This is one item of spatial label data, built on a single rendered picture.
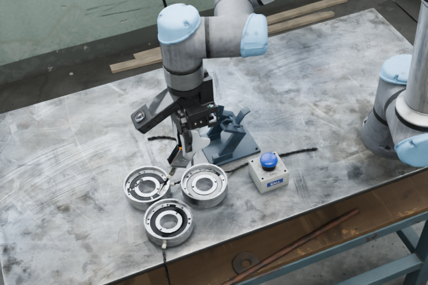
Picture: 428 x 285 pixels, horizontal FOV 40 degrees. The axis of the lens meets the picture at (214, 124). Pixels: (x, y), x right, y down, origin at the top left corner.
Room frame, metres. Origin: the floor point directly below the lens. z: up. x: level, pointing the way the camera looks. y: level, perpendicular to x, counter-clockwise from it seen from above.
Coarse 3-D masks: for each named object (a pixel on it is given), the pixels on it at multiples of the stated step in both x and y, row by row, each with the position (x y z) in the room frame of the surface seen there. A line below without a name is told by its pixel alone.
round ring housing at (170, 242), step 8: (160, 200) 0.80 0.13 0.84; (168, 200) 0.80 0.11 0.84; (176, 200) 0.80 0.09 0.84; (152, 208) 0.78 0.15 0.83; (184, 208) 0.78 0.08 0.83; (160, 216) 0.76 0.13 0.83; (168, 216) 0.77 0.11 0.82; (176, 216) 0.76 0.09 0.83; (192, 216) 0.75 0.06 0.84; (144, 224) 0.74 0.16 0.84; (160, 224) 0.75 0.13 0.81; (192, 224) 0.74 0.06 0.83; (152, 232) 0.72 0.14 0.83; (168, 232) 0.72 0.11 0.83; (184, 232) 0.71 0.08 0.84; (152, 240) 0.71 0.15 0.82; (160, 240) 0.70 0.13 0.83; (168, 240) 0.70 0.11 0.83; (176, 240) 0.70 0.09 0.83; (184, 240) 0.72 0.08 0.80
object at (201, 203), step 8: (192, 168) 0.89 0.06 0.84; (200, 168) 0.89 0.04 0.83; (208, 168) 0.89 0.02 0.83; (216, 168) 0.88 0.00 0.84; (184, 176) 0.87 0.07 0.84; (200, 176) 0.87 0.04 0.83; (208, 176) 0.87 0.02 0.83; (224, 176) 0.86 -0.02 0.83; (184, 184) 0.85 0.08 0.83; (192, 184) 0.85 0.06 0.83; (200, 184) 0.86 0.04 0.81; (208, 184) 0.86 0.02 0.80; (216, 184) 0.84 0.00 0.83; (224, 184) 0.84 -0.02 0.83; (184, 192) 0.82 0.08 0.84; (200, 192) 0.82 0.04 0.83; (208, 192) 0.82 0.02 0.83; (224, 192) 0.82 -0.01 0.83; (192, 200) 0.80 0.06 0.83; (200, 200) 0.79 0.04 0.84; (208, 200) 0.79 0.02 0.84; (216, 200) 0.80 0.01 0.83
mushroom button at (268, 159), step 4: (260, 156) 0.88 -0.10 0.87; (264, 156) 0.88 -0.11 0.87; (268, 156) 0.88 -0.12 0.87; (272, 156) 0.88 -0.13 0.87; (276, 156) 0.88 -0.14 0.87; (260, 160) 0.87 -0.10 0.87; (264, 160) 0.87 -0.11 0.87; (268, 160) 0.86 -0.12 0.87; (272, 160) 0.86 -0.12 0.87; (276, 160) 0.87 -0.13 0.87; (264, 164) 0.86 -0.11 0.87; (268, 164) 0.86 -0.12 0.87; (272, 164) 0.86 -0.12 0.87
